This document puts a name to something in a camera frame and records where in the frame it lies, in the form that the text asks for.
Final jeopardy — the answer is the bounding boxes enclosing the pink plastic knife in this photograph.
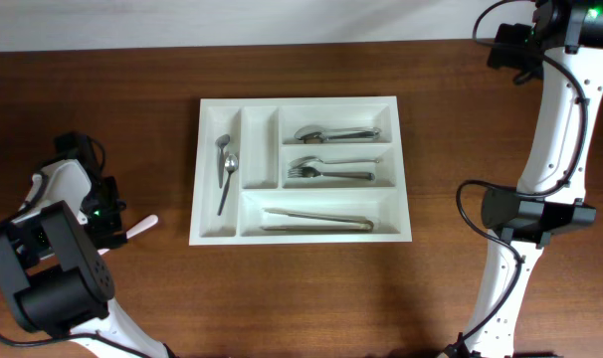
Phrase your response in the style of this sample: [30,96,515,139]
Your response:
[95,214,159,255]

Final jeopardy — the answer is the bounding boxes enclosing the metal tongs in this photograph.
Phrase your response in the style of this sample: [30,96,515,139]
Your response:
[261,209,374,233]

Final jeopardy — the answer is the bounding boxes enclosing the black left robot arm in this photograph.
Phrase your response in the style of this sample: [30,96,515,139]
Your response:
[0,131,174,357]

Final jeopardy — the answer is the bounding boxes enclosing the white plastic cutlery tray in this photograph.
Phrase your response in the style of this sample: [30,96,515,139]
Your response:
[189,96,412,246]

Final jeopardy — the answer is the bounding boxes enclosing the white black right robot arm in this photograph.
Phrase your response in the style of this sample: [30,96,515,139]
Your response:
[441,0,603,357]

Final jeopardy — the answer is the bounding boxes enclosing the large metal spoon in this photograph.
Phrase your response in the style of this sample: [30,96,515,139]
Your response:
[300,131,380,144]
[294,125,382,140]

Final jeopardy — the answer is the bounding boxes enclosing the small teaspoon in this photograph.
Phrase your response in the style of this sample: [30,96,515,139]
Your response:
[217,154,239,216]
[215,134,231,188]

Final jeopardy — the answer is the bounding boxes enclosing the dark-handled metal fork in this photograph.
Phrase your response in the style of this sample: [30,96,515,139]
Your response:
[287,167,375,181]

